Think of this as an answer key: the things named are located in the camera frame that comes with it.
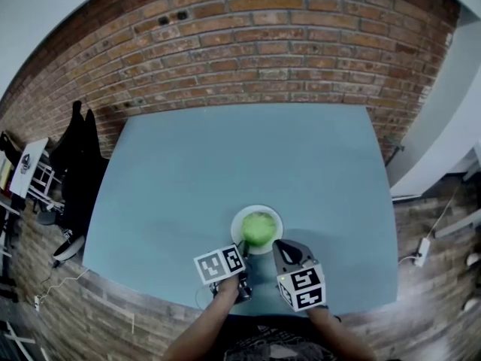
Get white power strip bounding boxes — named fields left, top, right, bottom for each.
left=416, top=238, right=431, bottom=267

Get thin white floor cable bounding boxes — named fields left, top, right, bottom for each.
left=39, top=267, right=91, bottom=300

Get person's black patterned shirt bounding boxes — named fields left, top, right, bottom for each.
left=223, top=314, right=339, bottom=361

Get white round base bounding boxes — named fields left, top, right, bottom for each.
left=52, top=236, right=86, bottom=263

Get white frame chair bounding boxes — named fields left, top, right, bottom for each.
left=28, top=156, right=65, bottom=212

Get white round plate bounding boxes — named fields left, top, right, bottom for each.
left=230, top=203, right=284, bottom=256

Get white power strip cable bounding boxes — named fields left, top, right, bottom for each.
left=428, top=186, right=461, bottom=240

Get white crossed floor sticks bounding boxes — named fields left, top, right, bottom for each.
left=0, top=321, right=37, bottom=347

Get green round object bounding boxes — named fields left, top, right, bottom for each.
left=240, top=211, right=278, bottom=248

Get person's left forearm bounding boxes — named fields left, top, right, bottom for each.
left=165, top=276, right=241, bottom=361

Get black hanging coat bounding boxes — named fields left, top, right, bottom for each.
left=50, top=99, right=110, bottom=240

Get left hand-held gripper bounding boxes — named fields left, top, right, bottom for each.
left=193, top=239, right=253, bottom=307

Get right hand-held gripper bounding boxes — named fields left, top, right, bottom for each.
left=272, top=238, right=327, bottom=313

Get small white side table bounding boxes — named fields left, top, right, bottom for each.
left=9, top=137, right=50, bottom=199

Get person's right forearm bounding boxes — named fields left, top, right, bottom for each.
left=306, top=306, right=377, bottom=361

